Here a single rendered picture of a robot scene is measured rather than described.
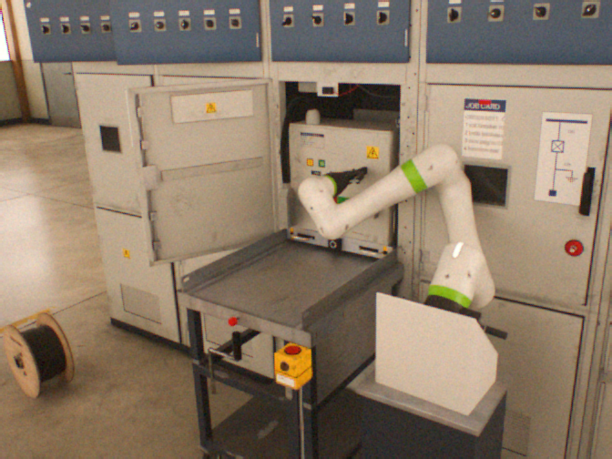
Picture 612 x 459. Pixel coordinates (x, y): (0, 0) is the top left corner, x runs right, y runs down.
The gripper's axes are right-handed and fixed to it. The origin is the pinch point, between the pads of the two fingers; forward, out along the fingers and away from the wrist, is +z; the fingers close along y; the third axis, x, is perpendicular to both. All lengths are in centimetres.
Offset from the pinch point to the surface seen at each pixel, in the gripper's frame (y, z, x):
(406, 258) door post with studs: 18.3, 4.8, -35.2
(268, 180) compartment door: -51, 4, -10
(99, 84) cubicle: -164, 4, 30
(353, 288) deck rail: 13.7, -30.2, -35.8
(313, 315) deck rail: 13, -57, -35
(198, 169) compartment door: -64, -26, 0
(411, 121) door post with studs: 18.9, 5.0, 20.5
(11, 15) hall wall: -1091, 510, 95
